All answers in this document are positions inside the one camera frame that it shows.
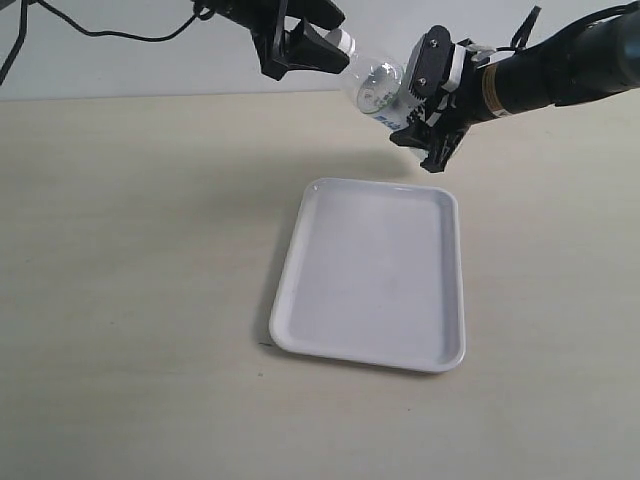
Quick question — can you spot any clear Gatorade drink bottle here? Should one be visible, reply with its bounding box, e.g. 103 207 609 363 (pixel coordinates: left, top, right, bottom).
341 35 425 161

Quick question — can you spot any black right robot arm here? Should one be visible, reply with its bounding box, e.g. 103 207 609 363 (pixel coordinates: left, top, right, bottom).
390 1 639 173

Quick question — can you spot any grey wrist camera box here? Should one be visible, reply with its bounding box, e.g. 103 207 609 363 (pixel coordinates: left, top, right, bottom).
403 25 466 106

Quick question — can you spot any white bottle cap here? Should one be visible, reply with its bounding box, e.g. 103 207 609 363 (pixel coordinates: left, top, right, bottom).
324 28 356 57

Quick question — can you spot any white plastic tray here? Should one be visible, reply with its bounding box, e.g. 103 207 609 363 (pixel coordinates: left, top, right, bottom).
269 178 466 374

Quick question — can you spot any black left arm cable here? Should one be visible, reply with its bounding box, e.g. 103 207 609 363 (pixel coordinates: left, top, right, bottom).
0 0 211 86

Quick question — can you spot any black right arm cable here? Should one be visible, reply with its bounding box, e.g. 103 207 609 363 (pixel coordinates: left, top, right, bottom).
469 4 640 61

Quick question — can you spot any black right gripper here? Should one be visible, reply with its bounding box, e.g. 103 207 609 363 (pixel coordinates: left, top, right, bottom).
389 39 493 174

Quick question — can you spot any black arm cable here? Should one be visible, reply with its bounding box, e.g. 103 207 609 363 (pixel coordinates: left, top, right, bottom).
469 4 640 61
0 0 211 86

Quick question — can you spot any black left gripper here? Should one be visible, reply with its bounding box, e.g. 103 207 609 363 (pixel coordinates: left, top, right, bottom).
192 0 349 80

